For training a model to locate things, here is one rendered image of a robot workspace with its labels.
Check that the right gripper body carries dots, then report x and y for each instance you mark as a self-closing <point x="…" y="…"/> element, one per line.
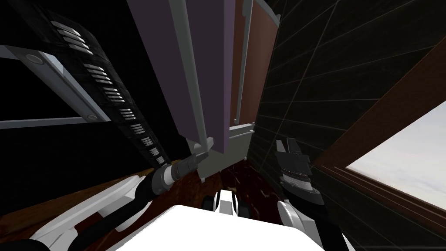
<point x="294" y="162"/>

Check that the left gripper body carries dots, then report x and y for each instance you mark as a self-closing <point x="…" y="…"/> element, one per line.
<point x="186" y="165"/>

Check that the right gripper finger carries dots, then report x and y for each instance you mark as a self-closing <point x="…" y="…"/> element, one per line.
<point x="280" y="146"/>
<point x="293" y="145"/>

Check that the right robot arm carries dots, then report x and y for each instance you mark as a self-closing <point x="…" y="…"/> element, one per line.
<point x="303" y="205"/>

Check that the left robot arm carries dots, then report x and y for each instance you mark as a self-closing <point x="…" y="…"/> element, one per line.
<point x="115" y="205"/>

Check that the grey cupboard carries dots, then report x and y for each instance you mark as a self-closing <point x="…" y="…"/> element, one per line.
<point x="226" y="153"/>

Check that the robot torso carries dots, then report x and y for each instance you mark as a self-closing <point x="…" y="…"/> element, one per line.
<point x="209" y="230"/>

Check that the brown cupboard door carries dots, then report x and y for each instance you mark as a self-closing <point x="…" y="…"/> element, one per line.
<point x="259" y="62"/>

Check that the purple cupboard door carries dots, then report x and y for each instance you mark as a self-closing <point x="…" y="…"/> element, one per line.
<point x="212" y="69"/>

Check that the black oven with silver buttons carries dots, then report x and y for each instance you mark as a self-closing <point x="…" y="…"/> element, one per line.
<point x="115" y="52"/>

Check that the window with brown frame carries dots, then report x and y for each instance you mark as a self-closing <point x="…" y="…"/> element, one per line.
<point x="411" y="157"/>

